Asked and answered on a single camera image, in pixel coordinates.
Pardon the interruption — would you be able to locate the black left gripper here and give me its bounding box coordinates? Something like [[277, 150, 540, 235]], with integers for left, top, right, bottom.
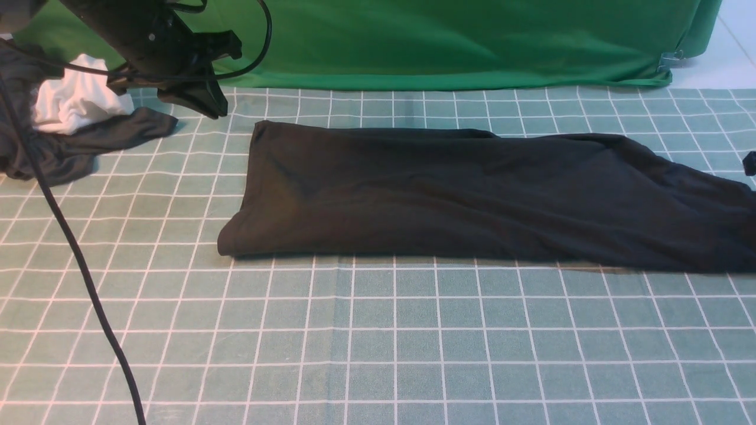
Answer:
[[62, 1, 242, 119]]

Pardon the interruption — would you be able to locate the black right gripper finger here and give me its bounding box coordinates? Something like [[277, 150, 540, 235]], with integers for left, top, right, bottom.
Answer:
[[743, 151, 756, 176]]

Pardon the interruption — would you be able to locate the dark gray long-sleeve shirt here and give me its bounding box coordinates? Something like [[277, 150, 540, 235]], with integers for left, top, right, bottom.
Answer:
[[217, 120, 755, 274]]

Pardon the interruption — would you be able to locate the green backdrop cloth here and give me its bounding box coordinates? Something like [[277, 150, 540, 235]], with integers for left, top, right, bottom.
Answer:
[[12, 0, 724, 93]]

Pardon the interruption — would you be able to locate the silver binder clip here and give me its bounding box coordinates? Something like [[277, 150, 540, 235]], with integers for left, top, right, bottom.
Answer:
[[656, 50, 687, 73]]

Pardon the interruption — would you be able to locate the crumpled white garment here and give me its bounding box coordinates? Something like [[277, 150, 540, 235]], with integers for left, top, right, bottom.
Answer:
[[32, 69, 135, 135]]

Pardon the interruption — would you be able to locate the crumpled dark gray garment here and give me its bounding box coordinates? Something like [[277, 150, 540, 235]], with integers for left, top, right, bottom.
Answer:
[[2, 47, 178, 186]]

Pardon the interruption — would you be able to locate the green checkered tablecloth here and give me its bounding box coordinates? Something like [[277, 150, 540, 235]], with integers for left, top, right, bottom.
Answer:
[[0, 83, 756, 425]]

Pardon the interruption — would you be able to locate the black left camera cable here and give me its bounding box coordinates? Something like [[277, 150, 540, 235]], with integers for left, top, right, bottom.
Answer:
[[0, 0, 273, 425]]

